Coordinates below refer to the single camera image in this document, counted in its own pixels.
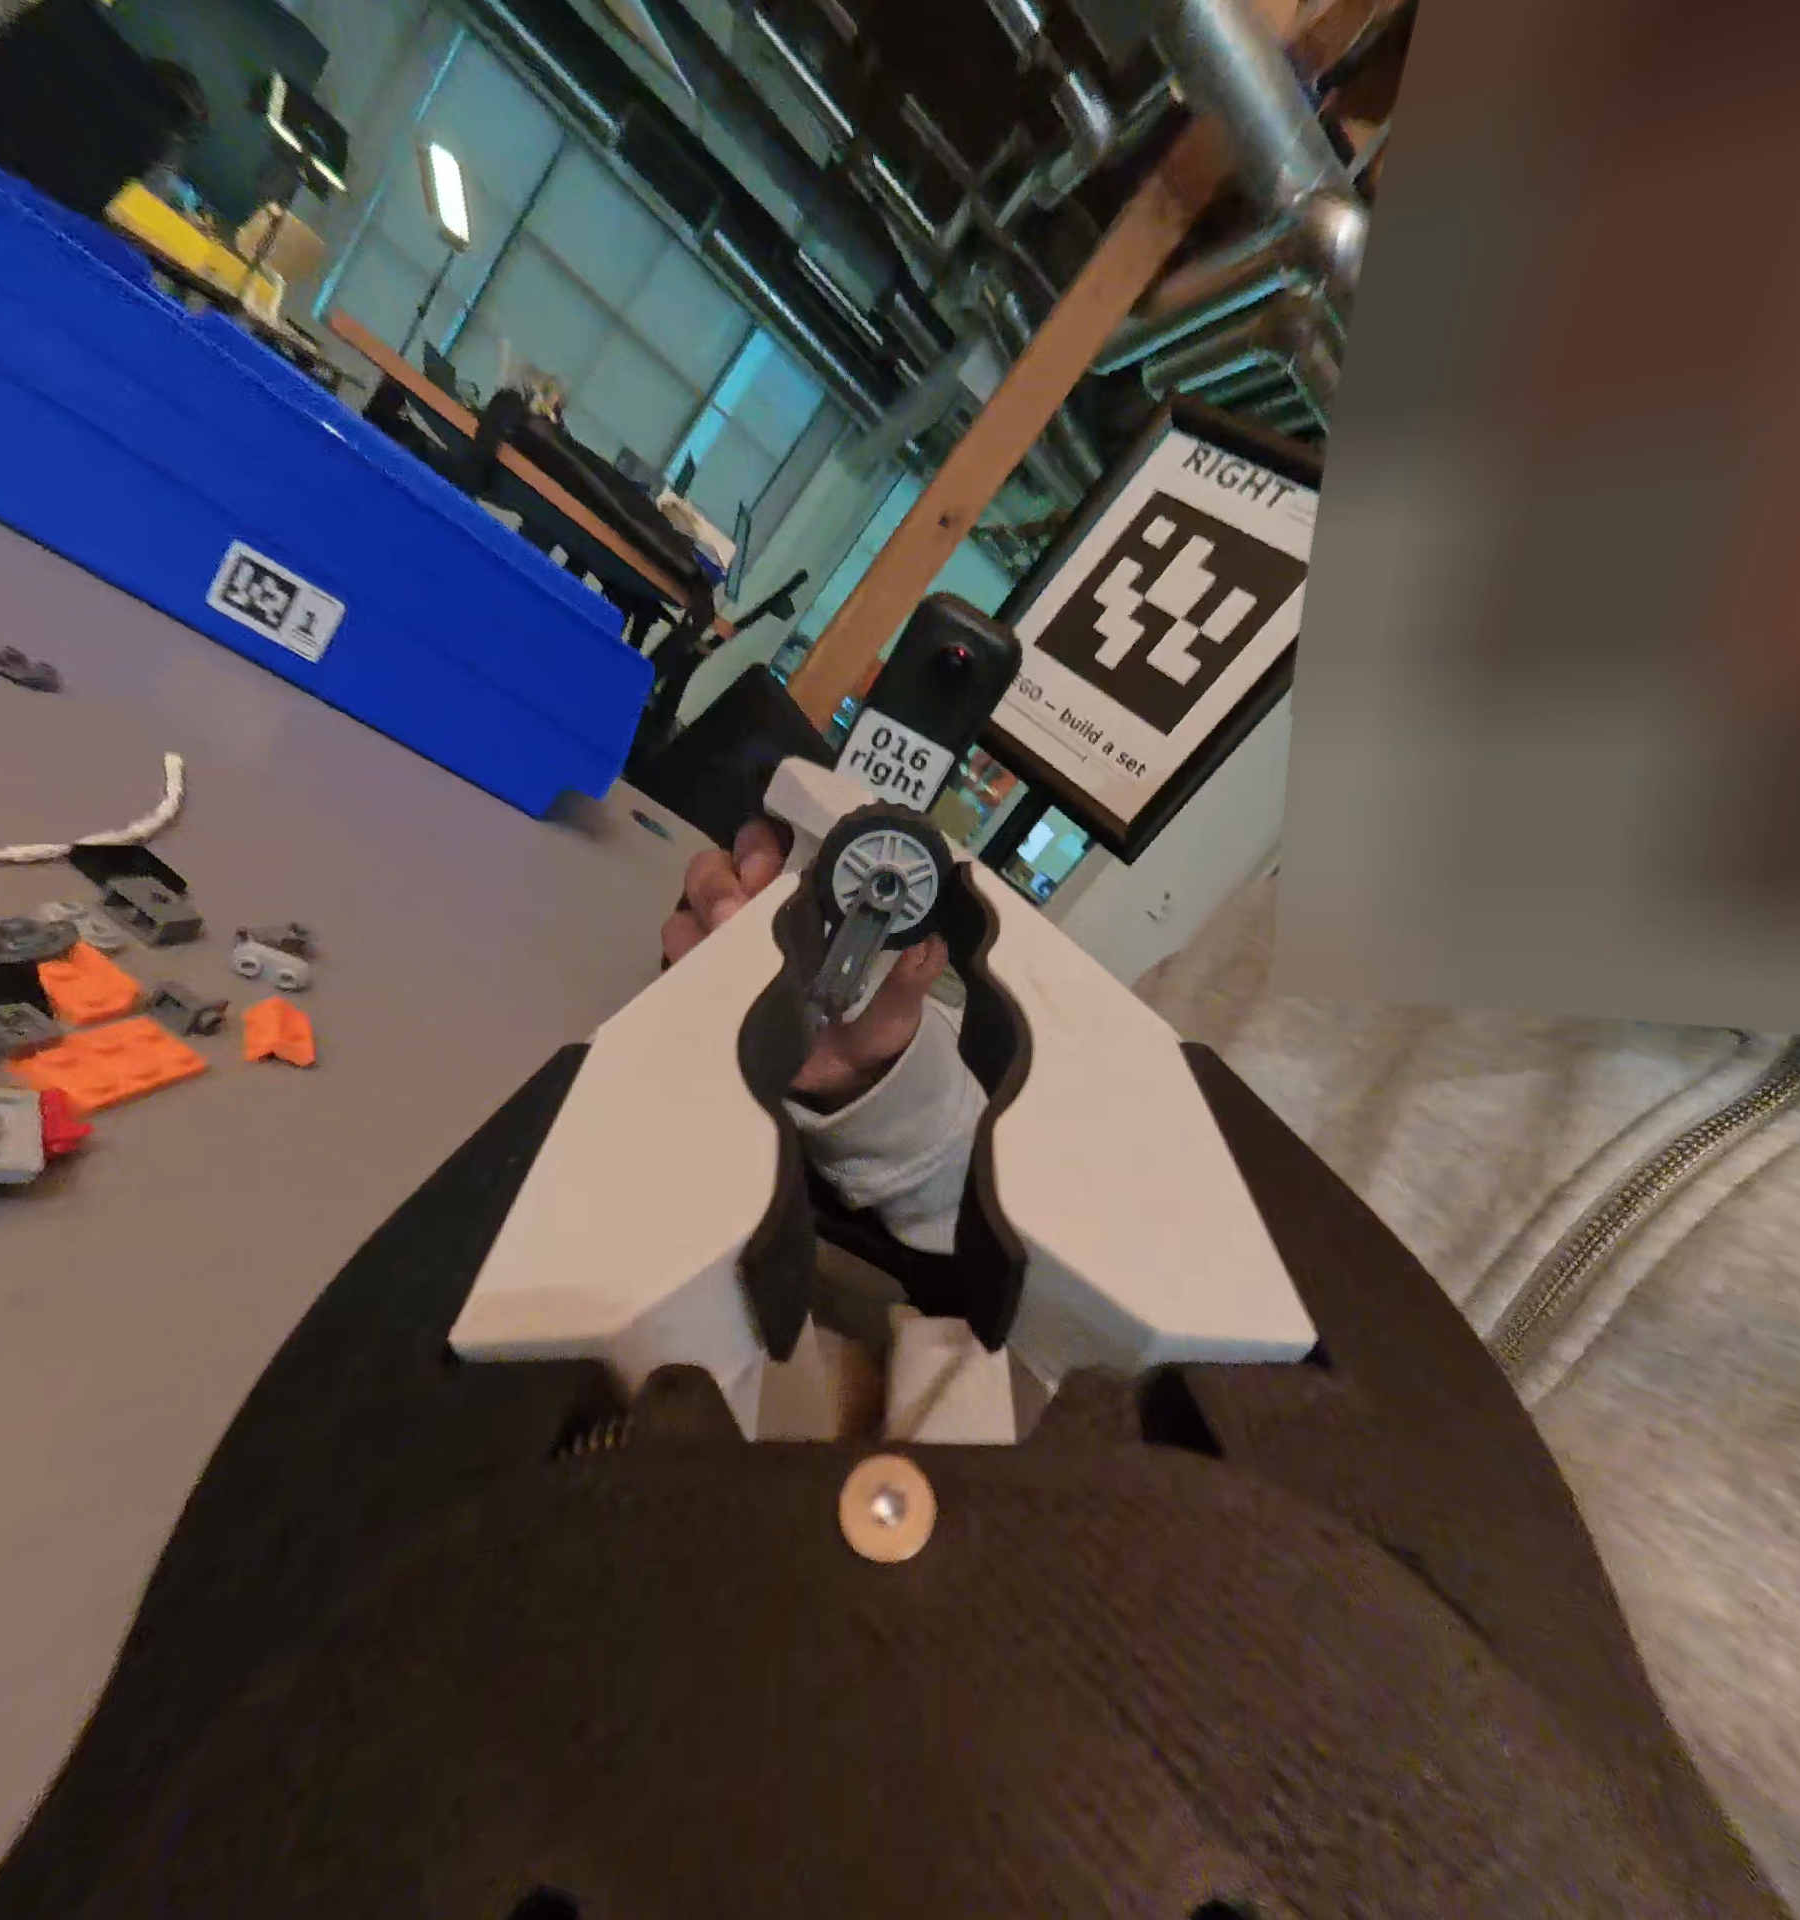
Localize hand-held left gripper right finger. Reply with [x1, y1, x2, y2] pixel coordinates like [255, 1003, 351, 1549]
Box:
[900, 875, 1321, 1445]

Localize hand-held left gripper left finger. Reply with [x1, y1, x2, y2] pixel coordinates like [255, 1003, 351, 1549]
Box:
[446, 878, 888, 1445]

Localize black lego wheel grey hub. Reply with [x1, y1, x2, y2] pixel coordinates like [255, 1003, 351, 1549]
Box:
[811, 802, 962, 954]

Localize dark grey lego axle connector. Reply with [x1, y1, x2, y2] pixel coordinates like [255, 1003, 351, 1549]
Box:
[797, 886, 908, 1038]

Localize person's right forearm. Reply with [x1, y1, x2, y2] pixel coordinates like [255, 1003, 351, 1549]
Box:
[780, 1006, 992, 1254]

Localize large orange lego plate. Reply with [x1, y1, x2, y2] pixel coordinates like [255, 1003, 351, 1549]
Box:
[6, 1016, 211, 1121]

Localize dark grey lego brick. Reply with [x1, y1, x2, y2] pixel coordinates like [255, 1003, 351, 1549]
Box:
[98, 880, 203, 949]

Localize medium orange lego wedge plate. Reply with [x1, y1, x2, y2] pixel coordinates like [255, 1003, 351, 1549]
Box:
[37, 941, 144, 1029]

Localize person's right hand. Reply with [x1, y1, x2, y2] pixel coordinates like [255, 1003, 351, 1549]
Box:
[661, 817, 935, 1113]

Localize black office chair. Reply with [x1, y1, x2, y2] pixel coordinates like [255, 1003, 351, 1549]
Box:
[628, 664, 834, 850]

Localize framed black white marker sign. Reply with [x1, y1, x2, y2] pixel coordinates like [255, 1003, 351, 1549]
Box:
[981, 393, 1321, 864]

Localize slanted wooden beam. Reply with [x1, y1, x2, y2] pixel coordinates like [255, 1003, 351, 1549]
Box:
[788, 122, 1238, 721]

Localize wooden desk with black gear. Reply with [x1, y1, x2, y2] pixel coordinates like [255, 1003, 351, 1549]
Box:
[327, 307, 737, 647]

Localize person's grey hoodie torso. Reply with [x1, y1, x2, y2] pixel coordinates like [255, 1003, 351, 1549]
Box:
[1133, 878, 1800, 1920]

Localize large blue plastic bin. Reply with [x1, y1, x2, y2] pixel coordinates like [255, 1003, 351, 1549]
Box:
[0, 135, 655, 820]

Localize silver ventilation ducts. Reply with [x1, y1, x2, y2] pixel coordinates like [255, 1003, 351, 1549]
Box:
[1095, 0, 1374, 393]

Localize yellow box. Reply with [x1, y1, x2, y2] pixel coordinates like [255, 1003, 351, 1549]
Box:
[106, 183, 292, 325]

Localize large black object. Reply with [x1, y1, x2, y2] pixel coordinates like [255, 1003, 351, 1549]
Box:
[0, 0, 211, 218]

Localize white lego string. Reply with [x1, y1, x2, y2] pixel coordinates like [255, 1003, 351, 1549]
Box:
[0, 752, 185, 869]

